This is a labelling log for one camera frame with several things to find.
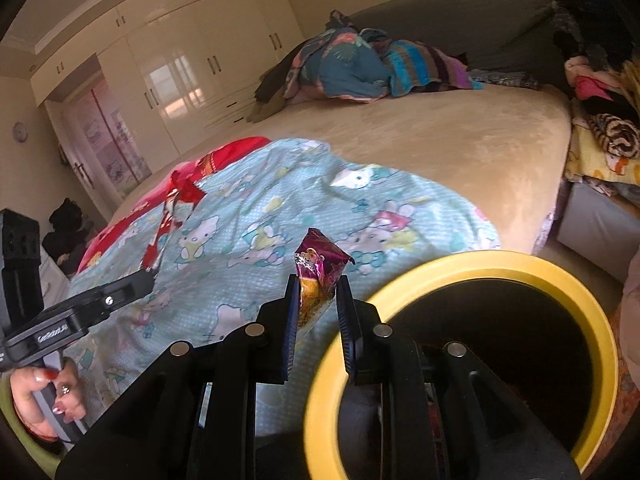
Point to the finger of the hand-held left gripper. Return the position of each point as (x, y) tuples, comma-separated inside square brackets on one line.
[(125, 287)]

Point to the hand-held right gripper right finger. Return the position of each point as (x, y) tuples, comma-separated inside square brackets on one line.
[(346, 330)]

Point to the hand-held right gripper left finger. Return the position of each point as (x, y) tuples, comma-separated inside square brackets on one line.
[(291, 330)]

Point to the purple orange snack wrapper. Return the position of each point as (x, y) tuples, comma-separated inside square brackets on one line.
[(320, 265)]

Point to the yellow-rimmed black trash bin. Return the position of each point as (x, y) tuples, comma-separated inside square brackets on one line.
[(500, 262)]

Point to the person's left forearm green sleeve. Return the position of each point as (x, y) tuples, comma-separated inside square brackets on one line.
[(35, 455)]

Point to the person's left hand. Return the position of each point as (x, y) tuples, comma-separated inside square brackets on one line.
[(30, 400)]

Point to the dark clothes heap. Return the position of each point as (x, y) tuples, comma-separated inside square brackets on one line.
[(65, 230)]

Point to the blue cartoon print blanket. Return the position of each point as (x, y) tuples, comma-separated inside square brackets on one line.
[(250, 240)]

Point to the white door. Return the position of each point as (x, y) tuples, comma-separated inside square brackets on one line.
[(75, 160)]

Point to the red blanket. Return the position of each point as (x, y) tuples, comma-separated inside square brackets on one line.
[(225, 152)]

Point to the beige bed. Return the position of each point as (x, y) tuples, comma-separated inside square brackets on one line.
[(450, 130)]

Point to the white glossy wardrobe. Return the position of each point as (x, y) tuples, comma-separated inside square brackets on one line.
[(200, 60)]

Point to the dark olive cloth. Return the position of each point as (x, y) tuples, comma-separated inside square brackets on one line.
[(272, 90)]

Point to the blue floral quilt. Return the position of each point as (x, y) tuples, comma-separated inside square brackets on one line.
[(340, 67)]

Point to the grey storage box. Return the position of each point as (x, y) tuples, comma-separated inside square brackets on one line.
[(590, 220)]

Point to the striped colourful blanket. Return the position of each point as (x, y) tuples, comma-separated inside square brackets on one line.
[(425, 67)]

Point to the pale pink cloth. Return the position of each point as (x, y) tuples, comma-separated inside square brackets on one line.
[(631, 320)]

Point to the orange patterned rug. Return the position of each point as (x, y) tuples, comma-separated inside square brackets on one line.
[(622, 410)]

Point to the dark patterned cloth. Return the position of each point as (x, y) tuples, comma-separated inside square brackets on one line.
[(505, 79)]

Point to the yellow cartoon blanket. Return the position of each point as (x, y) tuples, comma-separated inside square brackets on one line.
[(595, 160)]

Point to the zebra striped cloth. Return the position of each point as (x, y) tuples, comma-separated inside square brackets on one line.
[(617, 132)]

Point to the pink garment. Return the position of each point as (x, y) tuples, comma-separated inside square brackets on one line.
[(590, 85)]

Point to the tan fuzzy garment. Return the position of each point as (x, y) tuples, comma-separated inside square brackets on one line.
[(631, 80)]

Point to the pile of black clothes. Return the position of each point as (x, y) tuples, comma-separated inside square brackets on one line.
[(590, 20)]

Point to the round wall clock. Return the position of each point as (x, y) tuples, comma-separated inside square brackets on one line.
[(20, 131)]

